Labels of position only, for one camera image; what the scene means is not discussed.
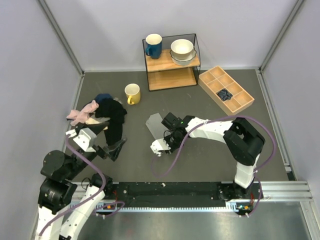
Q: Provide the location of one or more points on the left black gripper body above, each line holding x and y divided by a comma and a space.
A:
99, 150

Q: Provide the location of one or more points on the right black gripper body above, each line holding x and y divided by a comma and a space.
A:
174, 141

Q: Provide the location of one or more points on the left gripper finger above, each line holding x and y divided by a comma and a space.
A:
95, 128
112, 151

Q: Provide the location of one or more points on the grey underwear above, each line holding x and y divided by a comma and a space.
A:
155, 126

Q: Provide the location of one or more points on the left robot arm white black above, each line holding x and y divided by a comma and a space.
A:
57, 219

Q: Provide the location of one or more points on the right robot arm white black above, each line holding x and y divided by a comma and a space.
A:
244, 142

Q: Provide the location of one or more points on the rolled dark blue underwear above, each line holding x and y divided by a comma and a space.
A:
224, 95

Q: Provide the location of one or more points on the beige cloth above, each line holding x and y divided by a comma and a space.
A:
93, 121

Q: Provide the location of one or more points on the pink cloth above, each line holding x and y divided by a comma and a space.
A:
81, 116

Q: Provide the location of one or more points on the black cloth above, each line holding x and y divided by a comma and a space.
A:
114, 110

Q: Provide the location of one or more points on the dark blue cloth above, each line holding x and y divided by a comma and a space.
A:
102, 96

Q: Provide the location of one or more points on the yellow mug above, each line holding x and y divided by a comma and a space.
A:
133, 93

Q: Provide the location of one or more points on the wooden compartment tray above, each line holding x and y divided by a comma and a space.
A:
216, 79

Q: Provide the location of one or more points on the white scalloped bowl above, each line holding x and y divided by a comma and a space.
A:
183, 60

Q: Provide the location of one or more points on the cream bowl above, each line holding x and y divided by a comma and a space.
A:
182, 47

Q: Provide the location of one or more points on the blue mug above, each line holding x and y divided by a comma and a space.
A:
153, 45

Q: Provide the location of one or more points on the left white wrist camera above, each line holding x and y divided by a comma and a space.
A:
85, 139

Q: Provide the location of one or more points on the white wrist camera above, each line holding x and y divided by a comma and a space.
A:
159, 146
85, 139

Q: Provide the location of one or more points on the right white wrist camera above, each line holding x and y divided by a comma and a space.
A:
159, 146

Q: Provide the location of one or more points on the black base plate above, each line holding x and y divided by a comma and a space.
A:
218, 190

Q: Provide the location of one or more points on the black wire wooden shelf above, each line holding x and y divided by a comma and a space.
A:
163, 73

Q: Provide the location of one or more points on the grey slotted cable duct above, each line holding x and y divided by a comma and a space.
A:
160, 208

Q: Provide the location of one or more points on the aluminium frame rail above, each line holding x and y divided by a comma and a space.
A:
287, 191

